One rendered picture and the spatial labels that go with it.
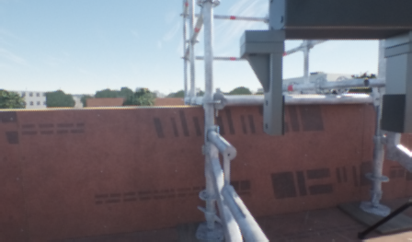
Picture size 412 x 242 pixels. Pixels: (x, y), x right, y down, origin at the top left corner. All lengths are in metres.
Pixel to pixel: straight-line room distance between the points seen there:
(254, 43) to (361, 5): 0.10
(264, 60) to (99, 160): 1.13
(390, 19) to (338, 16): 0.05
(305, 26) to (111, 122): 1.09
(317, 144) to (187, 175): 0.86
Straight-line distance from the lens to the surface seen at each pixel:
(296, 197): 1.55
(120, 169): 1.25
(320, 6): 0.23
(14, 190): 1.48
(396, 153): 1.61
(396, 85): 0.29
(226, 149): 0.74
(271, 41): 0.22
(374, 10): 0.26
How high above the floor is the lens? 0.75
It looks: 4 degrees down
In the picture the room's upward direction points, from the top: 1 degrees counter-clockwise
